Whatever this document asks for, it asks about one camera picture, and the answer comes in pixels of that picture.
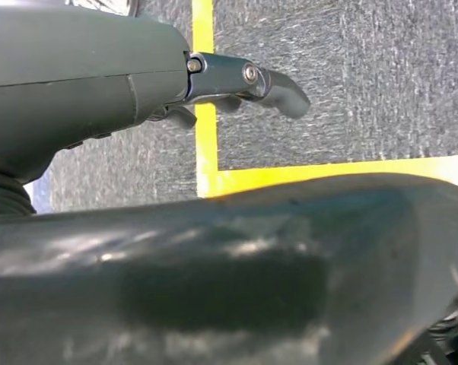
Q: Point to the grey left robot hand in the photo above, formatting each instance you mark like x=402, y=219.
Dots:
x=81, y=60

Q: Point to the yellow tape square outline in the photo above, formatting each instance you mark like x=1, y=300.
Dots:
x=206, y=151

